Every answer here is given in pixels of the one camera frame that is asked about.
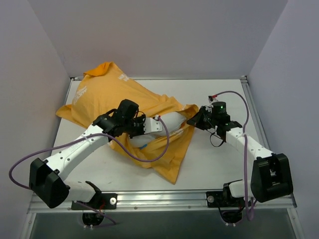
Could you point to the orange Mickey Mouse pillowcase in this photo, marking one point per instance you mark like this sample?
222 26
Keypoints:
103 88

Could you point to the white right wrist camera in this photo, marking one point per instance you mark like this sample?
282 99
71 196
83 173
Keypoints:
212 99

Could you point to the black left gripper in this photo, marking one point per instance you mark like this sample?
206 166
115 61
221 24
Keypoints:
139 126

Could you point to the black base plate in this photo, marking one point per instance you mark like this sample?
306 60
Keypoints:
214 199
104 201

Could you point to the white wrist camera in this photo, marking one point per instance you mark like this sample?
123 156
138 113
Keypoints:
152 125
212 99

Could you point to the aluminium front rail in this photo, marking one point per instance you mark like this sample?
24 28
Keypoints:
128 201

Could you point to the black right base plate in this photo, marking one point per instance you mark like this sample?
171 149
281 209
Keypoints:
214 199

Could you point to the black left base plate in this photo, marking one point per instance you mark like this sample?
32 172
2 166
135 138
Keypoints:
104 201

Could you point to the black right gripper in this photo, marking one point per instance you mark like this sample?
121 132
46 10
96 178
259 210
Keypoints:
202 119

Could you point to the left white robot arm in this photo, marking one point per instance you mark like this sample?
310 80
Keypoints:
47 177

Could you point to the aluminium right side rail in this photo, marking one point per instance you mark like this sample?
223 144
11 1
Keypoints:
254 113

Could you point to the white pillow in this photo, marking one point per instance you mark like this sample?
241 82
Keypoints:
173 122

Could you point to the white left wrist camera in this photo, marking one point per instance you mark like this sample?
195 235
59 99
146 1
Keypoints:
152 125

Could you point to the aluminium rail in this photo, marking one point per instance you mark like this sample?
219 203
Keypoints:
128 201
254 113

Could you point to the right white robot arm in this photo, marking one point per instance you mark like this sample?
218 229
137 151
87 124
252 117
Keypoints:
267 175

